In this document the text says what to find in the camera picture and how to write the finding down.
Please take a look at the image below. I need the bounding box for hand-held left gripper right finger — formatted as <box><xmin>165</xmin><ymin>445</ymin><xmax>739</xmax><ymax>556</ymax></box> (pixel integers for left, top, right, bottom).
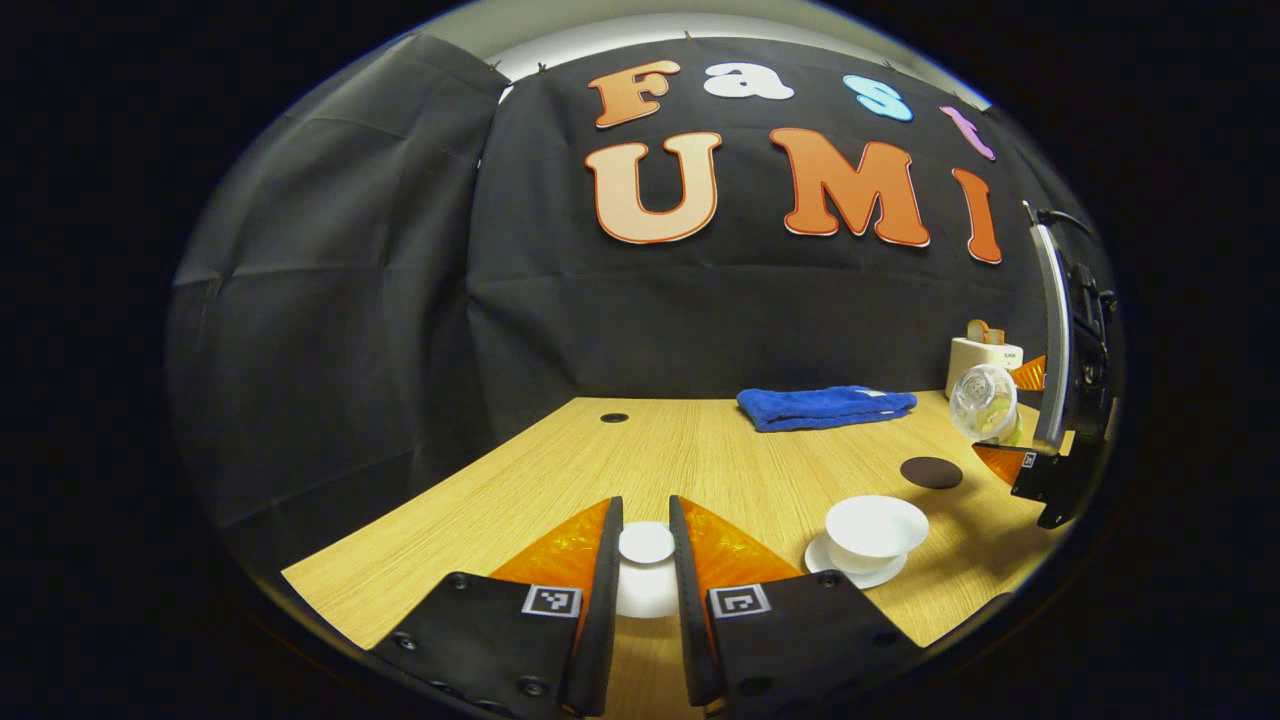
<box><xmin>668</xmin><ymin>493</ymin><xmax>926</xmax><ymax>719</ymax></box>

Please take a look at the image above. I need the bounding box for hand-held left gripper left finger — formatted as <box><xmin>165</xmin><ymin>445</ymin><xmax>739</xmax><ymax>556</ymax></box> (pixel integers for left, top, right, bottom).
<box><xmin>375</xmin><ymin>495</ymin><xmax>626</xmax><ymax>719</ymax></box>

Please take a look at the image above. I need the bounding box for clear plastic water bottle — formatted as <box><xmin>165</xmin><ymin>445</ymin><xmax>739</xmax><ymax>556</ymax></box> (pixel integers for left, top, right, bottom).
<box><xmin>948</xmin><ymin>363</ymin><xmax>1023</xmax><ymax>447</ymax></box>

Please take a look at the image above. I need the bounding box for dark round coaster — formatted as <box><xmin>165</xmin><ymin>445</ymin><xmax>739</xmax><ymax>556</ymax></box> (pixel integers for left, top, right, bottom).
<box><xmin>900</xmin><ymin>456</ymin><xmax>964</xmax><ymax>490</ymax></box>

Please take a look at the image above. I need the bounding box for white teacup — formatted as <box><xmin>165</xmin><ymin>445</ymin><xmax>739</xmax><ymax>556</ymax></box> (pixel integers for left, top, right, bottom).
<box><xmin>825</xmin><ymin>495</ymin><xmax>930</xmax><ymax>576</ymax></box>

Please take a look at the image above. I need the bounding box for white toaster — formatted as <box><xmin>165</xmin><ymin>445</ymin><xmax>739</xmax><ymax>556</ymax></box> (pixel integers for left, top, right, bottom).
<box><xmin>945</xmin><ymin>335</ymin><xmax>1024</xmax><ymax>401</ymax></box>

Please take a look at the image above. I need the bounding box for white saucer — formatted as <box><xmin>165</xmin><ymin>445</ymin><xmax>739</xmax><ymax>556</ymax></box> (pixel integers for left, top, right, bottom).
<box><xmin>805</xmin><ymin>530</ymin><xmax>909</xmax><ymax>591</ymax></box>

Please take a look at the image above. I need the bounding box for blue towel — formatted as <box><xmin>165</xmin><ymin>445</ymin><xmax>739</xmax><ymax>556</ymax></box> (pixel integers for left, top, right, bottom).
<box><xmin>737</xmin><ymin>385</ymin><xmax>918</xmax><ymax>433</ymax></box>

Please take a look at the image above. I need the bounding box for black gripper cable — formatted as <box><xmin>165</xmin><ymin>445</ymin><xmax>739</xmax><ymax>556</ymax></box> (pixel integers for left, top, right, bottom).
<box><xmin>1037</xmin><ymin>208</ymin><xmax>1099</xmax><ymax>241</ymax></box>

